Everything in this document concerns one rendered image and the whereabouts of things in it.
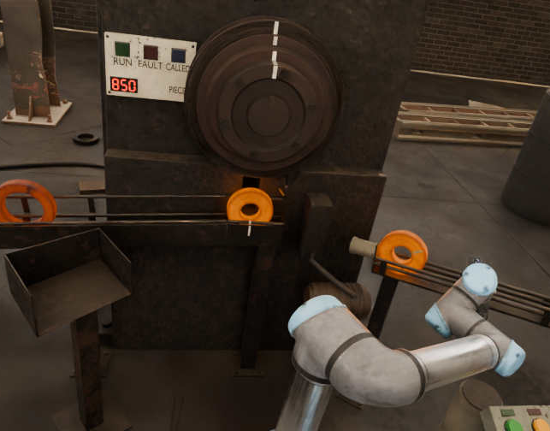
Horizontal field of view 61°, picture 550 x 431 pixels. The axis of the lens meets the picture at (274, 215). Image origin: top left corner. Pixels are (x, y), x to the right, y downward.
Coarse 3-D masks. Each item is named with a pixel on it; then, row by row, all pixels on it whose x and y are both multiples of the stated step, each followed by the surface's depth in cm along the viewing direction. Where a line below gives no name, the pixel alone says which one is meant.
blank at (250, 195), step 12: (240, 192) 155; (252, 192) 155; (264, 192) 158; (228, 204) 157; (240, 204) 157; (264, 204) 158; (228, 216) 159; (240, 216) 160; (252, 216) 162; (264, 216) 160
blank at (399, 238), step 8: (392, 232) 156; (400, 232) 153; (408, 232) 153; (384, 240) 156; (392, 240) 154; (400, 240) 153; (408, 240) 151; (416, 240) 150; (384, 248) 157; (392, 248) 155; (408, 248) 153; (416, 248) 151; (424, 248) 151; (384, 256) 158; (392, 256) 157; (416, 256) 152; (424, 256) 151; (408, 264) 155; (416, 264) 154; (424, 264) 152; (416, 272) 155
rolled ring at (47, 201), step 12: (12, 180) 144; (24, 180) 144; (0, 192) 143; (12, 192) 144; (24, 192) 144; (36, 192) 145; (48, 192) 147; (0, 204) 145; (48, 204) 147; (0, 216) 147; (12, 216) 150; (48, 216) 149
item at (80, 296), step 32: (32, 256) 131; (64, 256) 138; (96, 256) 146; (32, 288) 134; (64, 288) 135; (96, 288) 136; (128, 288) 135; (32, 320) 119; (64, 320) 125; (96, 320) 140; (96, 352) 147; (96, 384) 153; (64, 416) 164; (96, 416) 161
